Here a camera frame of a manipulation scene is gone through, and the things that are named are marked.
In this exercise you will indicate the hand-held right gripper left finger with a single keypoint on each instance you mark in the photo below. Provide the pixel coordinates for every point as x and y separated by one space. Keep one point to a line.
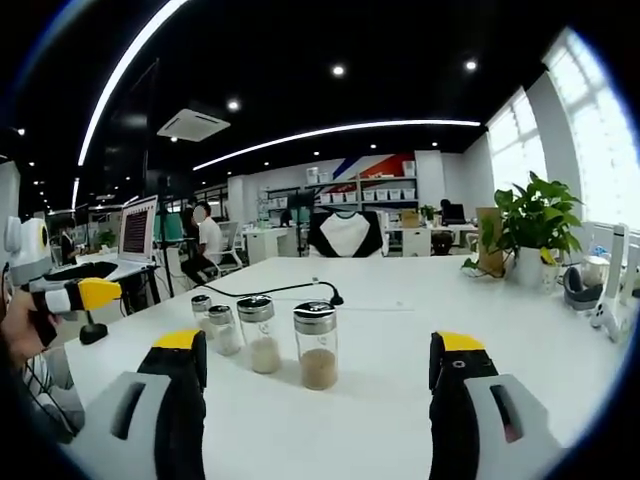
170 425

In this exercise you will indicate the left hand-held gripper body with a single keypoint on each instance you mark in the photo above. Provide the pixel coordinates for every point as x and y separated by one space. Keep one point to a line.
27 250

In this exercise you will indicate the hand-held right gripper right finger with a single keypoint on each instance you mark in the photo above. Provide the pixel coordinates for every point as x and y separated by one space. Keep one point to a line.
460 425

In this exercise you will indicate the small seasoning bottle white powder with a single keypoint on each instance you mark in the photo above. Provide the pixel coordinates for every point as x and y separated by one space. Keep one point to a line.
201 312
226 337

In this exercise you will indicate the seasoning bottle with beige powder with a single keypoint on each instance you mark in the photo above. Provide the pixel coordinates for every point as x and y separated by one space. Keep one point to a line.
262 350

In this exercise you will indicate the seasoning bottle with brown granules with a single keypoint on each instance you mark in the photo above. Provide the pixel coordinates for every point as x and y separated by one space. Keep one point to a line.
316 360

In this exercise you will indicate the person's left hand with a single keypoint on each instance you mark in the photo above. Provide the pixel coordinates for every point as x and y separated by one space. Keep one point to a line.
17 330

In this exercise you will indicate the black round stand base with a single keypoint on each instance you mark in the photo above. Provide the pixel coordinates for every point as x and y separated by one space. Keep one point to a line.
93 332

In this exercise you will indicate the black tripod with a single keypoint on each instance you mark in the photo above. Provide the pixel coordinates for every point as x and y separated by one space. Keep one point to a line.
165 235

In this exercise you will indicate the white office chair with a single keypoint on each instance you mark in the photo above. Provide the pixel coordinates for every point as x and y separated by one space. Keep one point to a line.
229 245

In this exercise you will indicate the white plant pot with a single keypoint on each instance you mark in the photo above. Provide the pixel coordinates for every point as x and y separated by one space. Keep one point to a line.
535 270

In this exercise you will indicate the dark grey headset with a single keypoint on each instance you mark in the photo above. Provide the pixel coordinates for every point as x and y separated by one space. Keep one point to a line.
580 292

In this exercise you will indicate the brown cardboard box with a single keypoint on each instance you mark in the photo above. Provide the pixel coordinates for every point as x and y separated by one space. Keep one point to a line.
489 240

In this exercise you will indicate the ceiling air conditioner vent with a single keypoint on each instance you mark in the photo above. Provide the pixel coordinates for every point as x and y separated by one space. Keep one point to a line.
194 125

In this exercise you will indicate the long ceiling light strip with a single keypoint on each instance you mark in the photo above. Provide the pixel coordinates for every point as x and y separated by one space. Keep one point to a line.
325 132
120 75

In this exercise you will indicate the white device on stand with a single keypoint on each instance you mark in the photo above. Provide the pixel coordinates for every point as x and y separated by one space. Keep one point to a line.
617 280

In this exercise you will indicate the chair with black white shirt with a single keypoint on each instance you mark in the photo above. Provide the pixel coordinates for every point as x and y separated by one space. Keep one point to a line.
345 235

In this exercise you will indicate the green potted plant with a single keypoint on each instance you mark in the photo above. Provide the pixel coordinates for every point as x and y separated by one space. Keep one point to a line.
540 215

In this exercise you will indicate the storage shelf with white bins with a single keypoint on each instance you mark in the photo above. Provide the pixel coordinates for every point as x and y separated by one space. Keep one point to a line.
370 192

